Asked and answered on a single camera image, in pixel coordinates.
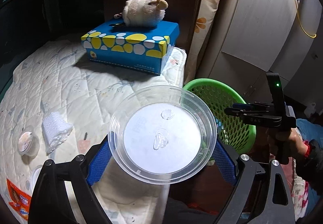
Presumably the white foam piece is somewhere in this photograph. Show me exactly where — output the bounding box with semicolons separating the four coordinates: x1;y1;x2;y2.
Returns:
42;111;73;154

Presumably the clear round plastic lid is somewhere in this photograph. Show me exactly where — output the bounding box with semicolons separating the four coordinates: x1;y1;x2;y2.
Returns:
107;85;217;185

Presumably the small clear jelly cup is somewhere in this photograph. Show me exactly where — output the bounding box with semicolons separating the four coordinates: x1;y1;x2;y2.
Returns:
18;126;40;157

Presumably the orange Ovaltine snack wrapper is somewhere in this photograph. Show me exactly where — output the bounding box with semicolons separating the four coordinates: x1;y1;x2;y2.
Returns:
7;179;31;221

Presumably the white round plastic lid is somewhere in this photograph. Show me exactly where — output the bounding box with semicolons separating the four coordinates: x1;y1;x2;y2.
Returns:
30;165;42;192

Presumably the person right hand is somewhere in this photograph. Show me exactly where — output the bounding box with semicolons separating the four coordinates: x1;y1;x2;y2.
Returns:
288;128;308;159

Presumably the green plastic mesh basket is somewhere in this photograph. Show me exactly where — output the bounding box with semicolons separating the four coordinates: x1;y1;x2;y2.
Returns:
183;78;256;155

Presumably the white quilted mattress pad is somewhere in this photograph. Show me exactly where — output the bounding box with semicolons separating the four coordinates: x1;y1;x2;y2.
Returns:
1;40;187;208

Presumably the white wardrobe cabinet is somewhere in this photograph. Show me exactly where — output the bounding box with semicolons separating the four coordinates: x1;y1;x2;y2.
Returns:
196;0;322;109

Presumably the blue yellow tissue box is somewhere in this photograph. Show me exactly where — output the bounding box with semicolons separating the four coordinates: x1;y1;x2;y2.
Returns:
81;19;180;75

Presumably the beige plush toy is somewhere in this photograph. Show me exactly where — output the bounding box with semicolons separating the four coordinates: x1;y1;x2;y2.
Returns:
114;0;169;27

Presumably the floral beige curtain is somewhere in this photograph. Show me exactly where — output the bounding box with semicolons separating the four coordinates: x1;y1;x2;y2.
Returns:
184;0;220;83

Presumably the yellow cable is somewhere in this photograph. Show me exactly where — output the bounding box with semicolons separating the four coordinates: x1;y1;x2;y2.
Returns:
280;0;318;39

